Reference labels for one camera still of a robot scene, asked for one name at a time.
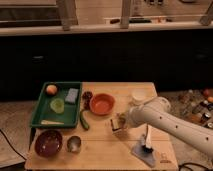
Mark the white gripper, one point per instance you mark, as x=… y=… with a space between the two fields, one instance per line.
x=123 y=121

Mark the wooden block eraser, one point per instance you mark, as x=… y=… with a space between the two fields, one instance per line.
x=114 y=124

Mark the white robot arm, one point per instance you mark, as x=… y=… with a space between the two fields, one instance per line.
x=156 y=113

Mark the red bowl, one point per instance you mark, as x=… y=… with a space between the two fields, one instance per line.
x=102 y=104

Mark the green cucumber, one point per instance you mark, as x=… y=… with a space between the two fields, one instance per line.
x=83 y=121

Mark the dark red grapes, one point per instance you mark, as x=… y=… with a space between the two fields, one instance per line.
x=87 y=95

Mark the small metal cup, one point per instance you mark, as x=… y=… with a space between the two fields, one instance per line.
x=74 y=144

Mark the grey blue sponge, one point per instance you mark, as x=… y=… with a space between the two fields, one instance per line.
x=72 y=95

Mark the green plastic tray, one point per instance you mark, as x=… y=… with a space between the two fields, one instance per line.
x=43 y=111

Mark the light green plastic cup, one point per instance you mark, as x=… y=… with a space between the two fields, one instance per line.
x=57 y=105

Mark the spice bottle rack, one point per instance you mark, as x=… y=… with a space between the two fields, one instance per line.
x=195 y=110

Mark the orange fruit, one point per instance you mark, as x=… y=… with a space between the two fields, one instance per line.
x=51 y=89

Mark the wooden stick in tray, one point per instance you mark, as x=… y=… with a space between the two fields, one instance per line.
x=47 y=122

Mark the white handled black brush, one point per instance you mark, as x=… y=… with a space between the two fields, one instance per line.
x=147 y=145

